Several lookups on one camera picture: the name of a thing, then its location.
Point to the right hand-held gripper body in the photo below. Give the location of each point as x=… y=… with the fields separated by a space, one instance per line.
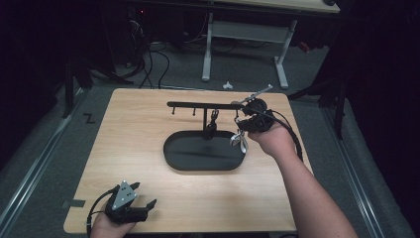
x=259 y=120

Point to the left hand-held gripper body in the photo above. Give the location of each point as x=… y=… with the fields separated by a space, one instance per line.
x=125 y=195

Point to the person's right hand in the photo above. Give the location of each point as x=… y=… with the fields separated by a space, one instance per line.
x=274 y=142

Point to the metal floor rail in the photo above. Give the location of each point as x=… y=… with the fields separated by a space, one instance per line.
x=36 y=168
x=355 y=178

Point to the white-legged desk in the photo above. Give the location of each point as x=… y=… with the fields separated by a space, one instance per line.
x=251 y=31

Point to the small red object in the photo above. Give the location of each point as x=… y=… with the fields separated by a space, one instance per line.
x=304 y=47

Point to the small white floor object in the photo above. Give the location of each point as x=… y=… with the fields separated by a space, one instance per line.
x=227 y=86

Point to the silver bunch of keys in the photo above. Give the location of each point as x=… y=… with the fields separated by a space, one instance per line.
x=238 y=139

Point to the person's left hand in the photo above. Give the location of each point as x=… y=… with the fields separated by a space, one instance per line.
x=109 y=228

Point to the black key rack with tray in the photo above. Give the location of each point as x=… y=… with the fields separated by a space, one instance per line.
x=204 y=155

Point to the black tripod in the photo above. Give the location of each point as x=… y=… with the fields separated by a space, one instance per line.
x=340 y=109

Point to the black stand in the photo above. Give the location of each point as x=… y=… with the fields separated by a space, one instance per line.
x=68 y=89

